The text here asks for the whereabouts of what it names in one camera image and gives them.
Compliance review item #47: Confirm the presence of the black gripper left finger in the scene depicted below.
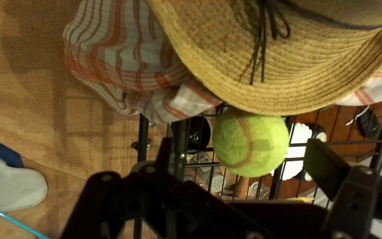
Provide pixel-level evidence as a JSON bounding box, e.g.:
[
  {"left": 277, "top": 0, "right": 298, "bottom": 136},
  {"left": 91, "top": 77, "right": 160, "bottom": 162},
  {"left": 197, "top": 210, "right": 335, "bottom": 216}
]
[{"left": 59, "top": 137, "right": 232, "bottom": 239}]

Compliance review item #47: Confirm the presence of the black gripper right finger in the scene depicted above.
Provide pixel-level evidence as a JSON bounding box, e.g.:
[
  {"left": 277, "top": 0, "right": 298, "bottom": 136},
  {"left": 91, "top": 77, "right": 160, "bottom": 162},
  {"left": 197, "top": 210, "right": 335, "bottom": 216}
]
[{"left": 302, "top": 137, "right": 382, "bottom": 239}]

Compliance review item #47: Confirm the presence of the yellow-green tennis ball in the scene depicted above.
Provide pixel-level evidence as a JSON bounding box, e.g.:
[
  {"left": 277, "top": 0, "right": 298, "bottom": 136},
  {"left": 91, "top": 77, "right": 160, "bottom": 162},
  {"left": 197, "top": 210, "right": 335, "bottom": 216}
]
[{"left": 211, "top": 111, "right": 290, "bottom": 180}]

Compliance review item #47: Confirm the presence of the white shoe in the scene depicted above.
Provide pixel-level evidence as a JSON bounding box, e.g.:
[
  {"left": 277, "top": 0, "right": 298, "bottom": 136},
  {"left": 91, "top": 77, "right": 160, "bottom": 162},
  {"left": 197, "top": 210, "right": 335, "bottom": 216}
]
[{"left": 282, "top": 123, "right": 329, "bottom": 184}]

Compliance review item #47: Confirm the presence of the black metal shoe rack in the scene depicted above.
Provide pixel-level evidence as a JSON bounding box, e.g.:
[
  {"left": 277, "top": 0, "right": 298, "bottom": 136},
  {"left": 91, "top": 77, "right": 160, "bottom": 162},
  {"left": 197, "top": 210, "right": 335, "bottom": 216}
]
[{"left": 130, "top": 95, "right": 382, "bottom": 239}]

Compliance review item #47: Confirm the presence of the white sock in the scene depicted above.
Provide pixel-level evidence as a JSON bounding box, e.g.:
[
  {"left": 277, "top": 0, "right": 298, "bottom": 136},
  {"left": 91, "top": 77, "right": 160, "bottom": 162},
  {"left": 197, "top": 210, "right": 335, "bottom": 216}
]
[{"left": 0, "top": 139, "right": 49, "bottom": 223}]

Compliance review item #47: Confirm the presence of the teal plastic clothes hanger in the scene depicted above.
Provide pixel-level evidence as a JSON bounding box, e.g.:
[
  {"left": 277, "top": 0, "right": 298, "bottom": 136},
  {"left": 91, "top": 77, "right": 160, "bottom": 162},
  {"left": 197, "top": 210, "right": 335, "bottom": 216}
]
[{"left": 0, "top": 198, "right": 50, "bottom": 239}]

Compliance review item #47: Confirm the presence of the tan tablecloth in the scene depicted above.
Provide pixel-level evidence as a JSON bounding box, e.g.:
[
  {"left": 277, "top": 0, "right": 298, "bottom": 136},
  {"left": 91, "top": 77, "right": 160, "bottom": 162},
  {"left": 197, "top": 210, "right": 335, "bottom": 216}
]
[{"left": 0, "top": 0, "right": 175, "bottom": 239}]

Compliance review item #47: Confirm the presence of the red striped cloth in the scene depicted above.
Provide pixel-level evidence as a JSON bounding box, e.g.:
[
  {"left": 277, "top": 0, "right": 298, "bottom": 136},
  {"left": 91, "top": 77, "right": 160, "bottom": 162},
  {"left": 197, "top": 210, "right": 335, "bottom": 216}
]
[{"left": 62, "top": 0, "right": 382, "bottom": 125}]

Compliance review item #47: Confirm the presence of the straw hat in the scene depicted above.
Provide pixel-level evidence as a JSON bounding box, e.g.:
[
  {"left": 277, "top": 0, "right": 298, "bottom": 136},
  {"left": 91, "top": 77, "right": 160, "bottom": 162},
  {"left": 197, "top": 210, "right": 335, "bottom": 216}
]
[{"left": 146, "top": 0, "right": 382, "bottom": 117}]

